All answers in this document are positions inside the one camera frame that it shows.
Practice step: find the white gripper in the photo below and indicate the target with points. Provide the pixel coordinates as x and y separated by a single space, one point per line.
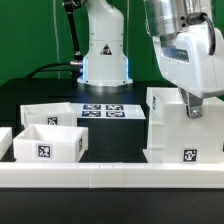
190 66

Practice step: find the white front drawer box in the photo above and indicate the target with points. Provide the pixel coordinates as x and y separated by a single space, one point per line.
51 144

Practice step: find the white fence rail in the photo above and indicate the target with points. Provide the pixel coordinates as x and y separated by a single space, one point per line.
112 175
5 140

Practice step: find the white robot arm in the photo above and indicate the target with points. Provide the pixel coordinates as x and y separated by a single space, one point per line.
106 66

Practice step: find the white left fence rail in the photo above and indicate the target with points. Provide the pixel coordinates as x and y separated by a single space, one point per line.
5 140

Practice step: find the white marker tag sheet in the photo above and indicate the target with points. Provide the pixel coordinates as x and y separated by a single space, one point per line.
108 111

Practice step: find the white rear drawer box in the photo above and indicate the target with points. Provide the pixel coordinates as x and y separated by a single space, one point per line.
60 114

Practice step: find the white drawer cabinet frame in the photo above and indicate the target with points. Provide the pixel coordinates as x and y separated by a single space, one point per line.
173 137

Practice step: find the white front fence rail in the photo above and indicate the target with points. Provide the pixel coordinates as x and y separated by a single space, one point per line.
112 175

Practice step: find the white drawer box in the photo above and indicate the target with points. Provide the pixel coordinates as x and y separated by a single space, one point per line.
60 114
51 144

